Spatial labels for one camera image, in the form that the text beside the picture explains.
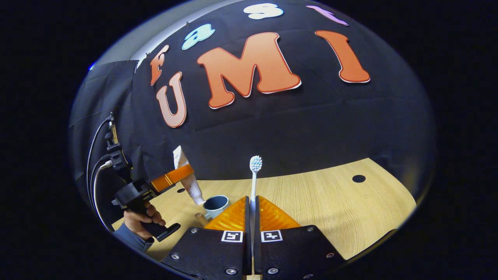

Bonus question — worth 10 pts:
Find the black cable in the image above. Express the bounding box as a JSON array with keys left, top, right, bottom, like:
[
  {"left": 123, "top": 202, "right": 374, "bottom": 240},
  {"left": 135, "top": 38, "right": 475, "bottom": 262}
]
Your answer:
[{"left": 86, "top": 116, "right": 113, "bottom": 205}]

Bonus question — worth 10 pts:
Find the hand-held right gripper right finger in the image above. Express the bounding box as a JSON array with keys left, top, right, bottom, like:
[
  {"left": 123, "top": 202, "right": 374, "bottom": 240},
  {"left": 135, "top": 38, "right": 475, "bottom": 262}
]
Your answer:
[{"left": 254, "top": 196, "right": 347, "bottom": 280}]

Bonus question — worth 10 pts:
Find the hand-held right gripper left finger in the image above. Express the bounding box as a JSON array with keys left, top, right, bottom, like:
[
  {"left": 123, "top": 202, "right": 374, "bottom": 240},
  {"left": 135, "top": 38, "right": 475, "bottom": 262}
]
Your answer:
[{"left": 161, "top": 196, "right": 253, "bottom": 280}]

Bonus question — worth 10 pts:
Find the wooden desktop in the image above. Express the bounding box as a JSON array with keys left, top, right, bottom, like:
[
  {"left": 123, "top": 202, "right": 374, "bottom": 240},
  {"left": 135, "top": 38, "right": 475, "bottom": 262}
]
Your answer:
[{"left": 111, "top": 157, "right": 417, "bottom": 280}]

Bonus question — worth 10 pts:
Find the black backdrop cloth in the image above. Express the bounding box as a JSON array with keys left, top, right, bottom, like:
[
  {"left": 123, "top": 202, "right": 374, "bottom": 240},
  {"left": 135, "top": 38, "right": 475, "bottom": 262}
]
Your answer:
[{"left": 69, "top": 0, "right": 436, "bottom": 234}]

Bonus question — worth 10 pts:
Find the white toothbrush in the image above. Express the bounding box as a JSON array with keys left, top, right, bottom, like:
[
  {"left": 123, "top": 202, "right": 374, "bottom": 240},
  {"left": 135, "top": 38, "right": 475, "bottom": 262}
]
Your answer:
[{"left": 249, "top": 155, "right": 263, "bottom": 273}]

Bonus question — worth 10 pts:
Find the white toothpaste tube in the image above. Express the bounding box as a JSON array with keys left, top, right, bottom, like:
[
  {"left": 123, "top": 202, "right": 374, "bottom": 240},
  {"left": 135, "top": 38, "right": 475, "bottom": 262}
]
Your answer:
[{"left": 173, "top": 146, "right": 206, "bottom": 206}]

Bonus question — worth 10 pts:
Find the blue-grey cup with wooden handle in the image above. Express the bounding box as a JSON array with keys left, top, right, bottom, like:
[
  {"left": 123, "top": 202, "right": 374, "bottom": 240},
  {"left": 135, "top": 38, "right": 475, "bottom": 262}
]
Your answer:
[{"left": 195, "top": 195, "right": 231, "bottom": 227}]

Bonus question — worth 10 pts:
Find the white cable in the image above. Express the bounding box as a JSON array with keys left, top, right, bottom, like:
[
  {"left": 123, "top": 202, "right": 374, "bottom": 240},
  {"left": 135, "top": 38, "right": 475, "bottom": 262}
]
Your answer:
[{"left": 92, "top": 161, "right": 114, "bottom": 231}]

